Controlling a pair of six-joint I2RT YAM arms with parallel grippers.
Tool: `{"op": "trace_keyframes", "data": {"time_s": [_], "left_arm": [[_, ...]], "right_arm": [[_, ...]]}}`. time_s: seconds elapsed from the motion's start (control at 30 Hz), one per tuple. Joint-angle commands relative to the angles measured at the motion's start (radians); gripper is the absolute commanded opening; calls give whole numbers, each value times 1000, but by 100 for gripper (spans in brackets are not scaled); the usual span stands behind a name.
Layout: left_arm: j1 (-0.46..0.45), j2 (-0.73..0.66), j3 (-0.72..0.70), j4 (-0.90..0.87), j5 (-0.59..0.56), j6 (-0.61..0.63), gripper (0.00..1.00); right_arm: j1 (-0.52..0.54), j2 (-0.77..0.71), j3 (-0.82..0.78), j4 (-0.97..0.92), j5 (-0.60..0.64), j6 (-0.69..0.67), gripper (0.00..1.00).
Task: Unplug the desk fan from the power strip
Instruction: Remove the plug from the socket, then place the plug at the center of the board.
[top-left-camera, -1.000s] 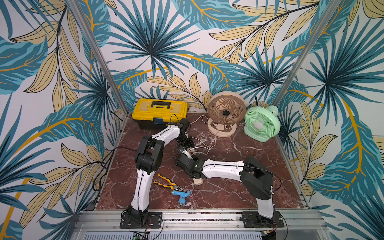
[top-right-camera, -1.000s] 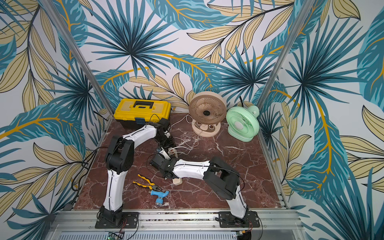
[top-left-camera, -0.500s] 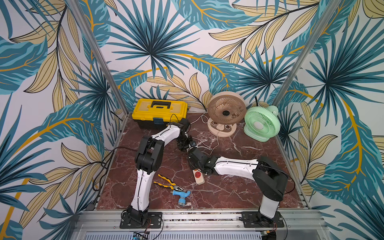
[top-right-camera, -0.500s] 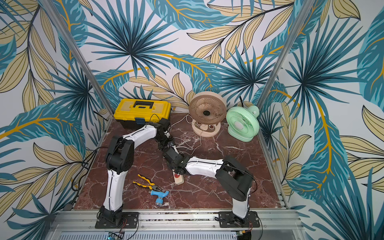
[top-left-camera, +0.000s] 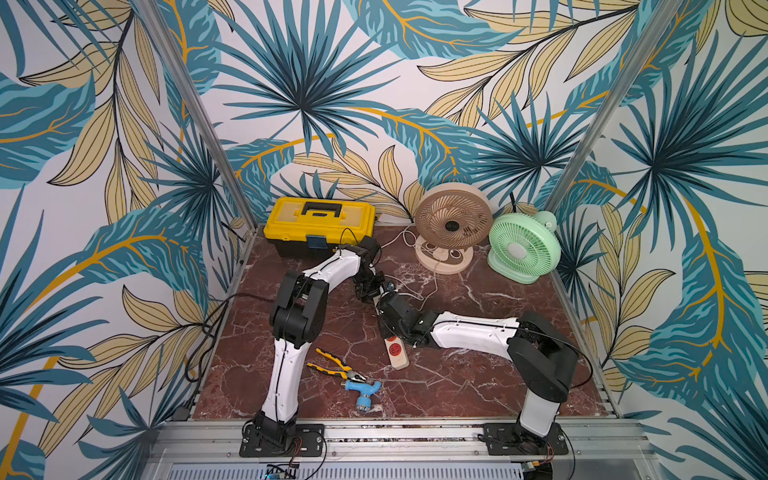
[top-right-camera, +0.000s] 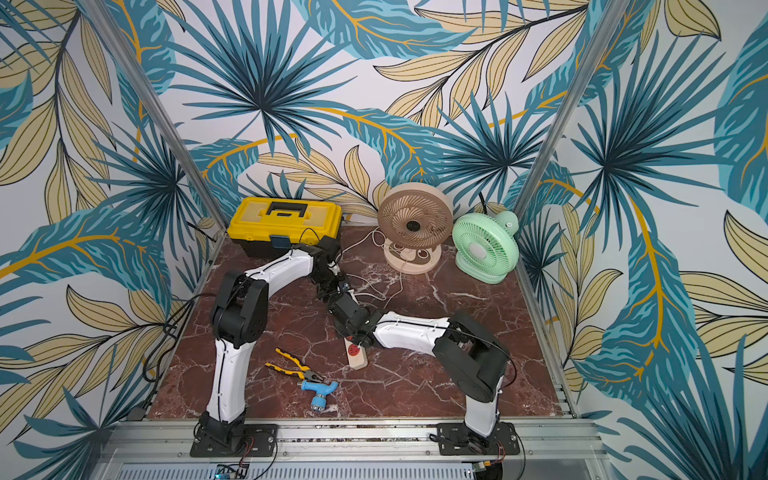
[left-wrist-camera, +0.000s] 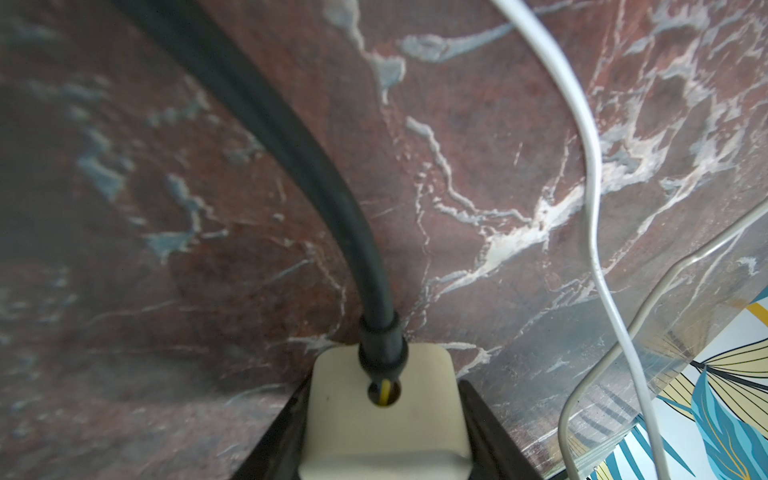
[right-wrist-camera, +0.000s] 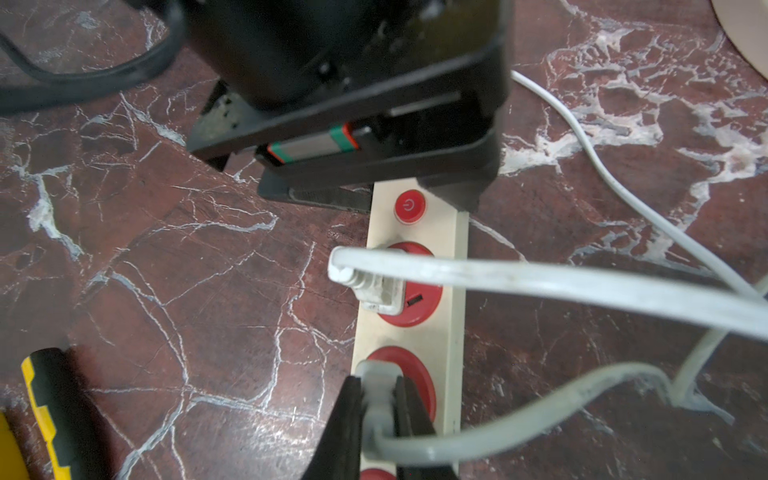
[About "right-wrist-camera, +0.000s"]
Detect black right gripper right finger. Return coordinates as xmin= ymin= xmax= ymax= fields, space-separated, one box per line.
xmin=395 ymin=377 xmax=458 ymax=480

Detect black power strip cable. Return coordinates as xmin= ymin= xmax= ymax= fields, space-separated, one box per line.
xmin=0 ymin=0 xmax=187 ymax=115

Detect beige round desk fan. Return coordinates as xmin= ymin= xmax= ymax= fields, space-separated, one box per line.
xmin=711 ymin=0 xmax=768 ymax=78

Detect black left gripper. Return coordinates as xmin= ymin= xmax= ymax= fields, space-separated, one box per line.
xmin=185 ymin=1 xmax=513 ymax=212

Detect white fan cable with plug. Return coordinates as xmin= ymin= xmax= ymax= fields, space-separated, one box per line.
xmin=355 ymin=335 xmax=768 ymax=468

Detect beige power strip red sockets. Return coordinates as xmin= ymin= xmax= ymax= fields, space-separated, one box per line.
xmin=343 ymin=179 xmax=469 ymax=435

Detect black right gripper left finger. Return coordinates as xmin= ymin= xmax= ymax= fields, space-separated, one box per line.
xmin=301 ymin=376 xmax=363 ymax=480

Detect yellow black pliers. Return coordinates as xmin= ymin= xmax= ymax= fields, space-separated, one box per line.
xmin=20 ymin=348 xmax=111 ymax=479

